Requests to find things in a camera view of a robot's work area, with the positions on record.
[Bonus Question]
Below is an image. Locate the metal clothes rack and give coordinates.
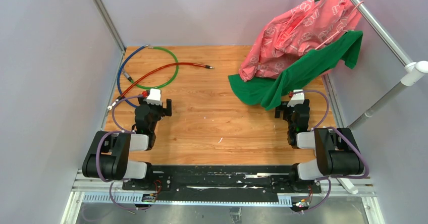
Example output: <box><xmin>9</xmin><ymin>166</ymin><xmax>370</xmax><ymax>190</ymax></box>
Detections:
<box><xmin>328</xmin><ymin>0</ymin><xmax>427</xmax><ymax>130</ymax></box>

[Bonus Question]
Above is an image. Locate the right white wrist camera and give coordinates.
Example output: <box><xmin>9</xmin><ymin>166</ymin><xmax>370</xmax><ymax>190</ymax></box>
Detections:
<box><xmin>287</xmin><ymin>89</ymin><xmax>305</xmax><ymax>107</ymax></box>

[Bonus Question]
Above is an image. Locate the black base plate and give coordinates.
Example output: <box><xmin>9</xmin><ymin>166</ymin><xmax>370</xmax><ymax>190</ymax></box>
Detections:
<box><xmin>122</xmin><ymin>165</ymin><xmax>321</xmax><ymax>203</ymax></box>

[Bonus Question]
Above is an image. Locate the red cable lock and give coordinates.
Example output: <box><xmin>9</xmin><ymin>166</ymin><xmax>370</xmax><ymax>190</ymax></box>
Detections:
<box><xmin>107</xmin><ymin>62</ymin><xmax>215</xmax><ymax>111</ymax></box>

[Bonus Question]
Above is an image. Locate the pink patterned garment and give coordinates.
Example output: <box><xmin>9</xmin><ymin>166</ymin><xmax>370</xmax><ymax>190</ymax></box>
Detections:
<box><xmin>239</xmin><ymin>0</ymin><xmax>362</xmax><ymax>81</ymax></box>

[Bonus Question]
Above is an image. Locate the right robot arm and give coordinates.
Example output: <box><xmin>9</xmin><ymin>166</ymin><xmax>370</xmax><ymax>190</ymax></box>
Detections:
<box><xmin>271</xmin><ymin>100</ymin><xmax>365</xmax><ymax>193</ymax></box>

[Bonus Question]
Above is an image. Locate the pink clothes hanger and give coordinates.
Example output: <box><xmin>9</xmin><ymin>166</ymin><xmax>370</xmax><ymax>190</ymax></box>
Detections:
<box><xmin>315</xmin><ymin>1</ymin><xmax>364</xmax><ymax>50</ymax></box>

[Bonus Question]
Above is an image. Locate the green t-shirt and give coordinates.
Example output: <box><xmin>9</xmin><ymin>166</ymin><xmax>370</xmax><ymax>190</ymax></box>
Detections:
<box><xmin>228</xmin><ymin>31</ymin><xmax>363</xmax><ymax>110</ymax></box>

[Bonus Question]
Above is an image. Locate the green cable lock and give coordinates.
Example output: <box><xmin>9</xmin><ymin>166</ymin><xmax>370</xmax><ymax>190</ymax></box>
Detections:
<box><xmin>122</xmin><ymin>46</ymin><xmax>180</xmax><ymax>90</ymax></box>

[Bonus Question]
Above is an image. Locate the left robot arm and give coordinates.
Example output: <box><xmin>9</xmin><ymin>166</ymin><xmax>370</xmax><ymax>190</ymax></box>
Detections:
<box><xmin>82</xmin><ymin>98</ymin><xmax>172</xmax><ymax>192</ymax></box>

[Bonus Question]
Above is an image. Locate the blue cable lock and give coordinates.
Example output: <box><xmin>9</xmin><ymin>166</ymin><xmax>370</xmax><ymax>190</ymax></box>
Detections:
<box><xmin>116</xmin><ymin>44</ymin><xmax>150</xmax><ymax>95</ymax></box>

